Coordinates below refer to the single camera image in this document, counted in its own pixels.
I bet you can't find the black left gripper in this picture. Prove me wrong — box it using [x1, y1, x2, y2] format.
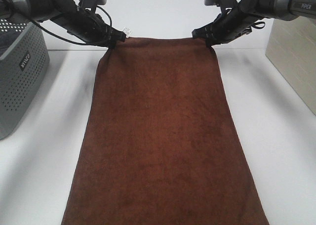
[50, 4, 126, 47]

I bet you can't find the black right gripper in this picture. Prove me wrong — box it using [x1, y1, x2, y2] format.
[192, 6, 265, 47]

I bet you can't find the brown towel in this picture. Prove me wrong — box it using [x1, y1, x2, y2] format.
[62, 38, 268, 225]

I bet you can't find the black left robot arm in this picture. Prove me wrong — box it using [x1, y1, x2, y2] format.
[0, 0, 126, 48]

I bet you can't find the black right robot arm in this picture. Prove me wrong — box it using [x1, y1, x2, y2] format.
[192, 0, 316, 47]

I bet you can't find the white towel label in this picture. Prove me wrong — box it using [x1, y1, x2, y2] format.
[123, 27, 132, 38]

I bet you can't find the beige plastic bin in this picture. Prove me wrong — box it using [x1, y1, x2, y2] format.
[266, 17, 316, 113]

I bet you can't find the grey perforated laundry basket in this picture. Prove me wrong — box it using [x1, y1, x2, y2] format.
[0, 19, 50, 139]

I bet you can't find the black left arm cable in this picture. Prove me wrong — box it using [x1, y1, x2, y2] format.
[32, 6, 112, 45]

